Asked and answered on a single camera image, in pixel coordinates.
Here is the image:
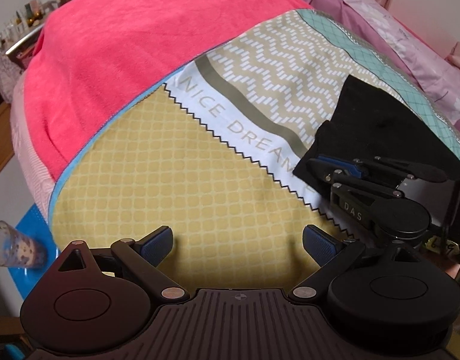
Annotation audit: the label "black pants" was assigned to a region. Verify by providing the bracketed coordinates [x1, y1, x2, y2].
[293, 76, 460, 199]

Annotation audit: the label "light pink bed sheet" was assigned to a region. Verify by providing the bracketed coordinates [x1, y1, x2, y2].
[10, 74, 55, 222]

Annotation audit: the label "patterned yellow beige bed quilt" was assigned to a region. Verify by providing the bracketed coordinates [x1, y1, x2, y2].
[49, 9, 460, 289]

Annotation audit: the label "clear plastic cup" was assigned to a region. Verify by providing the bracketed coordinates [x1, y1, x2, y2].
[0, 221, 47, 269]

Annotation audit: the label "pink floral pillow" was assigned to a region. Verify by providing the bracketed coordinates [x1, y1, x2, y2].
[303, 0, 460, 132]

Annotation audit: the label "bright pink fleece blanket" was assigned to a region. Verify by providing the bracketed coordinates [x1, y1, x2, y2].
[23, 0, 305, 179]

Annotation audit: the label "dresser top with bottles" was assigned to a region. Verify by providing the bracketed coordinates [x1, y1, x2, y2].
[0, 0, 61, 58]

